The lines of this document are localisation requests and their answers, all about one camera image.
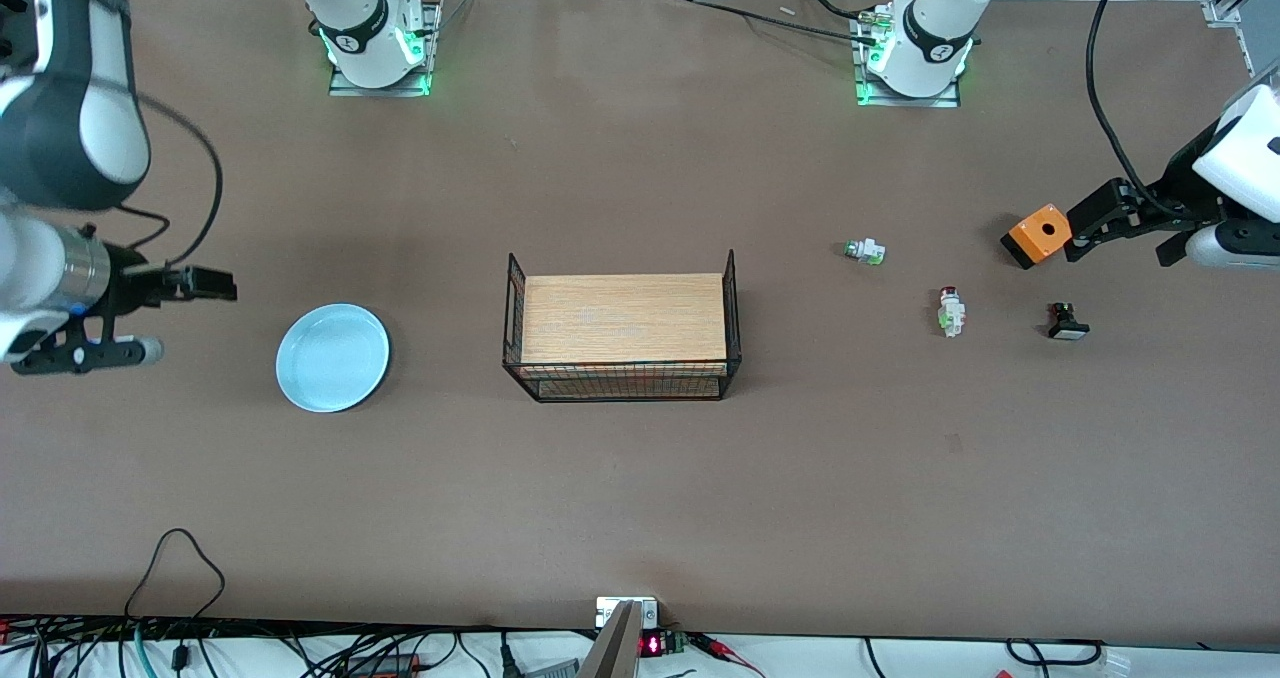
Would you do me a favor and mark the light blue plate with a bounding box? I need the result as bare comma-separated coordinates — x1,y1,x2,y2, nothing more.
276,304,391,413

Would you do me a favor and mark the black square push button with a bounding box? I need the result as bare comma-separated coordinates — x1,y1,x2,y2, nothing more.
1046,301,1091,341

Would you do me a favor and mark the black power adapter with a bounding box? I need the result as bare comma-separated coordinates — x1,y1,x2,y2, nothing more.
345,653,421,677

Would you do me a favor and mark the wooden shelf board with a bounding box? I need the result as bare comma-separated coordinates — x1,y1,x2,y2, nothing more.
521,274,728,366

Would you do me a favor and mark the red clip lead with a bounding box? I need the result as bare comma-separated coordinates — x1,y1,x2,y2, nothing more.
690,633,766,678

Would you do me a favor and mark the orange button enclosure box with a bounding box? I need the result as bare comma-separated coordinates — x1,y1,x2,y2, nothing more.
1001,203,1073,270

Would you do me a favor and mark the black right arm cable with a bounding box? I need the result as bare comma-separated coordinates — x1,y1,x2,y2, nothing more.
90,78,223,269

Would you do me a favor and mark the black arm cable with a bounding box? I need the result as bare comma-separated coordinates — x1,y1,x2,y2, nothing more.
1087,0,1196,221
90,78,223,269

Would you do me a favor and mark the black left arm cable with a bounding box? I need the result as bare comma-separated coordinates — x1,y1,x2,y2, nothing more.
1087,0,1196,221

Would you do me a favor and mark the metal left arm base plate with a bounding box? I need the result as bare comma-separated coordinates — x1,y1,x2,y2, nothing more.
852,3,963,109

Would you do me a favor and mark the black looped cable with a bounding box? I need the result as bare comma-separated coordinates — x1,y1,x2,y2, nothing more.
125,528,226,621

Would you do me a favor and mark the black wire rack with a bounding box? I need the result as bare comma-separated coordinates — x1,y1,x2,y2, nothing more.
503,249,743,403

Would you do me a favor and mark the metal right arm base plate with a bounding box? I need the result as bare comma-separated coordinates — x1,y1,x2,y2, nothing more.
328,0,443,97

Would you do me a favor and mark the black cable to base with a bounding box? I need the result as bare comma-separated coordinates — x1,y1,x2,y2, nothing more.
690,0,881,44

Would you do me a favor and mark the black coiled cable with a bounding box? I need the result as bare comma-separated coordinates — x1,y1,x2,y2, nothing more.
1005,638,1106,667

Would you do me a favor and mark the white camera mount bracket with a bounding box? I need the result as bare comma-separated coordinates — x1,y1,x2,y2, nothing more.
596,596,659,629

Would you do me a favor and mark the grey camera post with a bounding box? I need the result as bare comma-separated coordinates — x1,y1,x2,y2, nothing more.
578,601,643,678

